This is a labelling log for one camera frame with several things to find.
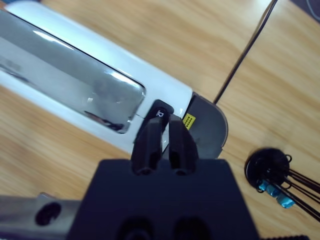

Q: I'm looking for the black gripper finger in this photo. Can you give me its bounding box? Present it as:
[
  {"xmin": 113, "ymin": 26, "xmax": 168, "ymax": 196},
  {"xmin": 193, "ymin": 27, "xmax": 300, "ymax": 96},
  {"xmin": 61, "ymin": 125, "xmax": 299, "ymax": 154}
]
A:
[
  {"xmin": 131, "ymin": 116, "xmax": 167, "ymax": 176},
  {"xmin": 168, "ymin": 113, "xmax": 200, "ymax": 176}
]

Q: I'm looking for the silver coffee machine lever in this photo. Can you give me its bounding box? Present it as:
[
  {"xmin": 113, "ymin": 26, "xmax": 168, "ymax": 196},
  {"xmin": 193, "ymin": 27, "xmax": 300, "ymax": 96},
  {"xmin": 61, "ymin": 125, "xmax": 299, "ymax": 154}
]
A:
[{"xmin": 0, "ymin": 9, "xmax": 147, "ymax": 135}]

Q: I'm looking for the white capsule coffee machine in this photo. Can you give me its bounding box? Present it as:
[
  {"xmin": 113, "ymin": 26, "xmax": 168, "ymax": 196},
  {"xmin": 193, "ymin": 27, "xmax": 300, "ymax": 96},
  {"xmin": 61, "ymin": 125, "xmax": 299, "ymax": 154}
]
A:
[{"xmin": 0, "ymin": 0, "xmax": 195, "ymax": 155}]

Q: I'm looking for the blue coffee capsule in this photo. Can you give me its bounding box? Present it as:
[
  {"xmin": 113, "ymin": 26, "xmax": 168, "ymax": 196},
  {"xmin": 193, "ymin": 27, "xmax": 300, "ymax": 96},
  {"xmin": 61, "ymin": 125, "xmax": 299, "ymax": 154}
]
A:
[
  {"xmin": 257, "ymin": 181, "xmax": 270, "ymax": 193},
  {"xmin": 276, "ymin": 194, "xmax": 295, "ymax": 210},
  {"xmin": 266, "ymin": 186, "xmax": 280, "ymax": 198}
]

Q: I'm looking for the clear water tank, black lid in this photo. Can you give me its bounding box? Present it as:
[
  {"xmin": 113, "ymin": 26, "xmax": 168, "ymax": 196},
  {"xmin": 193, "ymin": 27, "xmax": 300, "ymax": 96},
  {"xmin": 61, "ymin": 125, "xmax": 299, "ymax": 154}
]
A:
[{"xmin": 186, "ymin": 91, "xmax": 230, "ymax": 161}]

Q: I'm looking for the black capsule stand with rods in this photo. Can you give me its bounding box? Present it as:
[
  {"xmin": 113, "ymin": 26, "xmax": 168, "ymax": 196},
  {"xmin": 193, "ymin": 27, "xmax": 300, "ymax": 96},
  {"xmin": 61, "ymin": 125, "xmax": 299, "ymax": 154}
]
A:
[{"xmin": 244, "ymin": 147, "xmax": 320, "ymax": 220}]

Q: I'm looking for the black machine power cord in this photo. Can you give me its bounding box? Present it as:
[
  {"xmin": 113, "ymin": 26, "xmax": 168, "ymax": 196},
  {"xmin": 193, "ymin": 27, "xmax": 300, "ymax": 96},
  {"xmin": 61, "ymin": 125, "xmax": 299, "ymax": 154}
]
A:
[{"xmin": 212, "ymin": 0, "xmax": 279, "ymax": 105}]

